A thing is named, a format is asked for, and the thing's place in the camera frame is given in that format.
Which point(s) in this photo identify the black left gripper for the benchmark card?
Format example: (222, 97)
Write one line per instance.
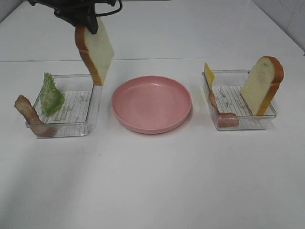
(76, 12)

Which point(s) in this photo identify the bread slice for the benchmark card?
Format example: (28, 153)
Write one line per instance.
(262, 84)
(95, 50)

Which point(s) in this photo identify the green lettuce leaf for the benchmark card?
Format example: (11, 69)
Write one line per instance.
(51, 98)

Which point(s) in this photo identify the bacon strip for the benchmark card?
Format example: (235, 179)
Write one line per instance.
(23, 105)
(222, 119)

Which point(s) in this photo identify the yellow cheese slice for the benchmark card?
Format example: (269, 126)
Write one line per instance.
(209, 75)

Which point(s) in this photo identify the left clear plastic tray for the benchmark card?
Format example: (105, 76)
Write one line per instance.
(79, 112)

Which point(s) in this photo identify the clear plastic tray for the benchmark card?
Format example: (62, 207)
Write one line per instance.
(79, 112)
(226, 88)

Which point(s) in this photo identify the pink round plate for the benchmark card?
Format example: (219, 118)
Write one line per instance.
(151, 104)

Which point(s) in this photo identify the right clear plastic tray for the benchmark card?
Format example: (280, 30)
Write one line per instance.
(226, 88)

